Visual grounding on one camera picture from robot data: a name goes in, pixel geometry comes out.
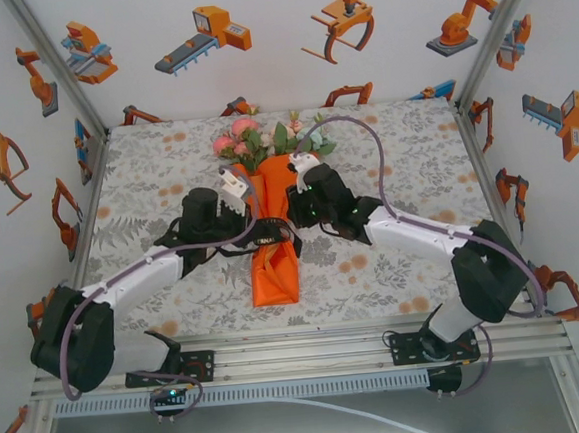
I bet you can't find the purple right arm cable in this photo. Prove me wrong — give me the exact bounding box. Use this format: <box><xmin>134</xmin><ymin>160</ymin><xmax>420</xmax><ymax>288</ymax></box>
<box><xmin>289</xmin><ymin>100</ymin><xmax>555</xmax><ymax>410</ymax></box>

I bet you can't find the aluminium frame rail with grooves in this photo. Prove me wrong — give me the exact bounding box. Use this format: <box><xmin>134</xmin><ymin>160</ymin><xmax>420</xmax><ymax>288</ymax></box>
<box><xmin>27</xmin><ymin>312</ymin><xmax>575</xmax><ymax>401</ymax></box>

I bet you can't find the slanted aluminium frame post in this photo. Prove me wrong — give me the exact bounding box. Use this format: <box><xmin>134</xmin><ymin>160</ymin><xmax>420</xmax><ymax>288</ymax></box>
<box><xmin>1</xmin><ymin>0</ymin><xmax>112</xmax><ymax>149</ymax></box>
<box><xmin>447</xmin><ymin>0</ymin><xmax>561</xmax><ymax>114</ymax></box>

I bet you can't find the slotted grey cable duct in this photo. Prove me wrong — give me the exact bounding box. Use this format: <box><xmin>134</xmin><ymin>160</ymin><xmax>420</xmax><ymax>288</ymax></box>
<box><xmin>50</xmin><ymin>369</ymin><xmax>432</xmax><ymax>420</ymax></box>

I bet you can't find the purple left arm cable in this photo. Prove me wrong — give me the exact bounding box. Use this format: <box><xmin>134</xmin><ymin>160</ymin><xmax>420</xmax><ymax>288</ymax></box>
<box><xmin>45</xmin><ymin>162</ymin><xmax>276</xmax><ymax>433</ymax></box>

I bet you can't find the black controller board green LED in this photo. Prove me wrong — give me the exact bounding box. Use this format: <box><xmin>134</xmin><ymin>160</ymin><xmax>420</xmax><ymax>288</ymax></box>
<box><xmin>148</xmin><ymin>383</ymin><xmax>194</xmax><ymax>415</ymax></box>

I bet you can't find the black cable junction box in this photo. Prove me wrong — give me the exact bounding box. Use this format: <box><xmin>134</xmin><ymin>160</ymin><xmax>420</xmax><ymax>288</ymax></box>
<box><xmin>425</xmin><ymin>362</ymin><xmax>465</xmax><ymax>398</ymax></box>

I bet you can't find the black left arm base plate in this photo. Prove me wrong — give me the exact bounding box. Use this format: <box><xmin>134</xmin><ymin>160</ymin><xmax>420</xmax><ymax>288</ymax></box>
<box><xmin>123</xmin><ymin>347</ymin><xmax>218</xmax><ymax>390</ymax></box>

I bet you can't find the aluminium table side rail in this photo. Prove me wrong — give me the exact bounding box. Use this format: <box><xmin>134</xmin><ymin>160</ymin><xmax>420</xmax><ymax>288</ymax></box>
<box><xmin>453</xmin><ymin>96</ymin><xmax>549</xmax><ymax>324</ymax></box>
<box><xmin>36</xmin><ymin>129</ymin><xmax>131</xmax><ymax>359</ymax></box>

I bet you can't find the orange wrapping paper sheet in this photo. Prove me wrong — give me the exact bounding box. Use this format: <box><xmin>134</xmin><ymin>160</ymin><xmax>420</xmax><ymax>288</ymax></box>
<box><xmin>229</xmin><ymin>149</ymin><xmax>335</xmax><ymax>311</ymax></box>

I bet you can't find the artificial flower bouquet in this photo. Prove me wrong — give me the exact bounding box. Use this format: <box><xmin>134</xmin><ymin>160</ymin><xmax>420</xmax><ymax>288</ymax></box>
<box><xmin>209</xmin><ymin>105</ymin><xmax>341</xmax><ymax>176</ymax></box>

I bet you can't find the black printed ribbon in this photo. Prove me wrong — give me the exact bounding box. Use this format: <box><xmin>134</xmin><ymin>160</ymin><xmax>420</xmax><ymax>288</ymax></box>
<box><xmin>214</xmin><ymin>214</ymin><xmax>305</xmax><ymax>266</ymax></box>

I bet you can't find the floral patterned table mat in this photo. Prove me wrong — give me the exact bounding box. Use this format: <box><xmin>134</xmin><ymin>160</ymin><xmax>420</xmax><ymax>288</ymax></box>
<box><xmin>54</xmin><ymin>92</ymin><xmax>534</xmax><ymax>353</ymax></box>

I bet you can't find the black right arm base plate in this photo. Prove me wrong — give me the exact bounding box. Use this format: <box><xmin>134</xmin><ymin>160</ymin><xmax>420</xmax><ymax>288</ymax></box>
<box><xmin>387</xmin><ymin>325</ymin><xmax>482</xmax><ymax>369</ymax></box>

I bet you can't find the thin white tube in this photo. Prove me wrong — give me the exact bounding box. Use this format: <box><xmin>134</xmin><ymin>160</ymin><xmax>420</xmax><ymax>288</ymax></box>
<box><xmin>271</xmin><ymin>384</ymin><xmax>438</xmax><ymax>433</ymax></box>

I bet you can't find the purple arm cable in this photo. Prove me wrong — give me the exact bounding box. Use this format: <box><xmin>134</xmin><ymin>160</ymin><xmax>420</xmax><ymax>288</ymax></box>
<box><xmin>289</xmin><ymin>100</ymin><xmax>555</xmax><ymax>410</ymax></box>
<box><xmin>45</xmin><ymin>162</ymin><xmax>276</xmax><ymax>433</ymax></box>

